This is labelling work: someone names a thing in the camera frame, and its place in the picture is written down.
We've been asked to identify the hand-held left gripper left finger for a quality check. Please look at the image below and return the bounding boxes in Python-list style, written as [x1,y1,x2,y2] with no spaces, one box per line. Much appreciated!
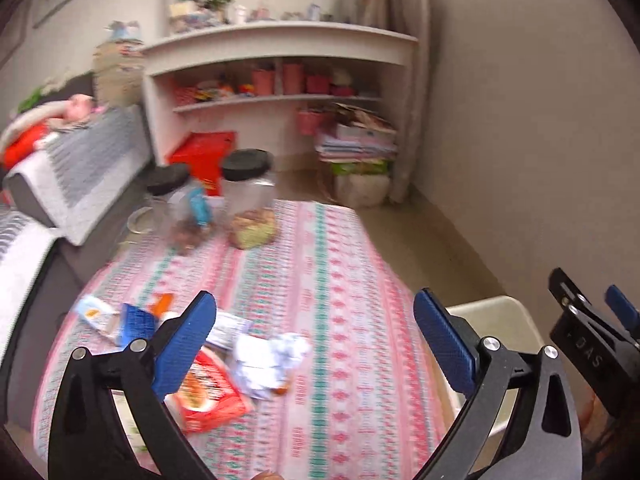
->
[47,290,218,480]

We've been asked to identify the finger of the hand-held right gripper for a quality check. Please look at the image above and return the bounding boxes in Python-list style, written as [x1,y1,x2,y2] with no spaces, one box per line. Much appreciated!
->
[604,284,640,334]
[547,267,640,352]

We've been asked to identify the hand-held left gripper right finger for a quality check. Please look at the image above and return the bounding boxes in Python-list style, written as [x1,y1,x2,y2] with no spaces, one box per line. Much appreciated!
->
[413,287,585,480]

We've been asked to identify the orange packet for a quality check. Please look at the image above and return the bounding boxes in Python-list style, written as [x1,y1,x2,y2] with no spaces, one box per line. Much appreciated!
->
[150,294,176,318]

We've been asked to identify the silver white wrapper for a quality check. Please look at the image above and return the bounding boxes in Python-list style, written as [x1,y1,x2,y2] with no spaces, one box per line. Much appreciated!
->
[205,310,253,351]

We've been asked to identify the blue packet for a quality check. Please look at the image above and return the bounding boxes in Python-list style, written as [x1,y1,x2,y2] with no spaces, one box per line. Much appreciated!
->
[117,304,158,348]

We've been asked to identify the white plastic bin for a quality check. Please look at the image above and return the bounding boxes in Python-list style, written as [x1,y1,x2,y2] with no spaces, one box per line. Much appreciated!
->
[444,295,547,443]

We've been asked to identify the red snack packet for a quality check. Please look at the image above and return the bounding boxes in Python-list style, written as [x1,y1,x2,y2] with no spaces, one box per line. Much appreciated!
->
[165,347,253,433]

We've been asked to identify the white paper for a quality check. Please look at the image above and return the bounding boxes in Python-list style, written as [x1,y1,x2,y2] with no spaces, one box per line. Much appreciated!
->
[232,332,311,401]

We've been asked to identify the white and orange wrapper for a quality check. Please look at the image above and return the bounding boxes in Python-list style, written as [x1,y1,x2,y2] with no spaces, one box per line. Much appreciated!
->
[77,295,123,343]

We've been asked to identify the white pack with green print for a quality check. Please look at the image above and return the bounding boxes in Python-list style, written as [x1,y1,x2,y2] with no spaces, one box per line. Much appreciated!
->
[111,392,151,458]

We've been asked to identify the pink patterned tablecloth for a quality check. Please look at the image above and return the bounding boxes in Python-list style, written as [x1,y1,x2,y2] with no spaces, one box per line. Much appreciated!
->
[31,199,453,480]

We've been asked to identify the grey sofa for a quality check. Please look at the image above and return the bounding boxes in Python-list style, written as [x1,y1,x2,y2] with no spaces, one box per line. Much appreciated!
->
[0,160,153,436]

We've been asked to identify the large black lidded glass jar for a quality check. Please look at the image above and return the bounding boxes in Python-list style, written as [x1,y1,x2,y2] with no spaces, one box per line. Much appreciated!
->
[221,148,277,250]

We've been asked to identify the small black lidded glass jar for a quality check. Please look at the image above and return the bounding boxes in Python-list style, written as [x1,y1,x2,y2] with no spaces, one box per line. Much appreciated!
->
[145,163,213,256]

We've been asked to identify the white bag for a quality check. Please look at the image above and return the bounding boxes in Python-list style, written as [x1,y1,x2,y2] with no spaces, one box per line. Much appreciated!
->
[334,172,392,208]

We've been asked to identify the grey striped sofa cover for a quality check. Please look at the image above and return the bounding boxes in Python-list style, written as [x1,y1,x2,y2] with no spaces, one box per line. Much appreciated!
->
[0,210,60,346]
[5,107,153,246]

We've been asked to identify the red box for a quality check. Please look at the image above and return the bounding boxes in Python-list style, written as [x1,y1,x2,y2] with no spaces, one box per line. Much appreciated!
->
[167,131,237,197]

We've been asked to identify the green box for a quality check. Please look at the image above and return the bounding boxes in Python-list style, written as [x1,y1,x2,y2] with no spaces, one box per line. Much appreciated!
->
[331,160,391,177]

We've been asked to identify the stack of papers and books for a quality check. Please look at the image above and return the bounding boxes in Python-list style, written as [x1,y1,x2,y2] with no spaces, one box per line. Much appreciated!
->
[314,105,400,163]

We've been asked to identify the red plush doll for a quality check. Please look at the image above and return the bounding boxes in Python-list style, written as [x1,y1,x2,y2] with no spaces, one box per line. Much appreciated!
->
[1,94,101,170]

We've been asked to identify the pale curtain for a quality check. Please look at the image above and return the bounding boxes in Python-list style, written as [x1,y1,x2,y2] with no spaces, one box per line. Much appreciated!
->
[385,0,433,203]

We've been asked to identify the hanging pink basket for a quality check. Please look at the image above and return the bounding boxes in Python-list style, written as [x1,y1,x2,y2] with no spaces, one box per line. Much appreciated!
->
[297,109,332,136]

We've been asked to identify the colourful small toys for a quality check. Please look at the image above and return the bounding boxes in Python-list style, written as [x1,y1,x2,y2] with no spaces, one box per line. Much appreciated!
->
[195,77,251,101]

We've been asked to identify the white shelf unit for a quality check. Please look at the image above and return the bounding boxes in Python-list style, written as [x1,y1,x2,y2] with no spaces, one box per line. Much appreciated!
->
[140,22,420,166]

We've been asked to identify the picture box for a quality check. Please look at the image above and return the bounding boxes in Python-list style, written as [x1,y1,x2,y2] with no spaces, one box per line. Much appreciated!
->
[169,2,201,33]

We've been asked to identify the leaning thin books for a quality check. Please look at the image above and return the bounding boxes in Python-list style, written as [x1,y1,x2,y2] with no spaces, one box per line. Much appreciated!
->
[357,0,388,28]

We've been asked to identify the potted green plant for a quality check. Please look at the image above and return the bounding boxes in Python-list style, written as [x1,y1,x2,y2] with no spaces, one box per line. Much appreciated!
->
[200,0,233,23]

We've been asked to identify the group of small figurines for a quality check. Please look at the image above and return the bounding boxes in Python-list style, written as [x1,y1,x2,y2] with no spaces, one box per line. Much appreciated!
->
[250,0,335,23]

